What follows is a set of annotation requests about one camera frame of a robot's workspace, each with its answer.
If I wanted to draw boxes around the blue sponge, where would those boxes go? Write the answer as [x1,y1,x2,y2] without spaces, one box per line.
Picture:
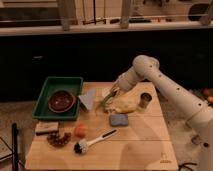
[109,114,129,127]

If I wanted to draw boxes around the green plastic tray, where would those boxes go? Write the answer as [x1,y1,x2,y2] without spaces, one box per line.
[32,77,83,121]

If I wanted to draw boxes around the black stand left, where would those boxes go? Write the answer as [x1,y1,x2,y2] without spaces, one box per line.
[12,123,19,171]

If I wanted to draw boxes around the yellow banana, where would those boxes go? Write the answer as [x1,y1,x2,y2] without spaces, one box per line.
[114,105,137,114]

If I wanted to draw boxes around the green pepper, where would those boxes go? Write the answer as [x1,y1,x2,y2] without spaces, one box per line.
[96,92,117,109]

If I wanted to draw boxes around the white paper cup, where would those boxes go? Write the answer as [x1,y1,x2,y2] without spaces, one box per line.
[101,89,115,106]

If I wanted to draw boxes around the dark red grape bunch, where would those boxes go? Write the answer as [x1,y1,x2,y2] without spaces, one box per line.
[47,133,71,148]

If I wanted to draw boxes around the small wooden block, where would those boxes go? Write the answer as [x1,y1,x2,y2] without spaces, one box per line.
[35,122,59,135]

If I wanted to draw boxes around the brown wooden bowl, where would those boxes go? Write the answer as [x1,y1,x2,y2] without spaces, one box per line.
[48,90,76,113]

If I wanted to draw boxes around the orange tomato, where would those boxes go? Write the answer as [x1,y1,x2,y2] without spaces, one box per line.
[74,124,87,138]

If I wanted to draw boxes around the metal cup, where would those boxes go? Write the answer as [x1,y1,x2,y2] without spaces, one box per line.
[139,93,152,108]

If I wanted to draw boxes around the white dish brush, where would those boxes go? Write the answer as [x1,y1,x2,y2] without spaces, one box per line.
[74,129,117,154]

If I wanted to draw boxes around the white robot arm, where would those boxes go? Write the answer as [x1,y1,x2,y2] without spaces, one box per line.
[112,55,213,171]

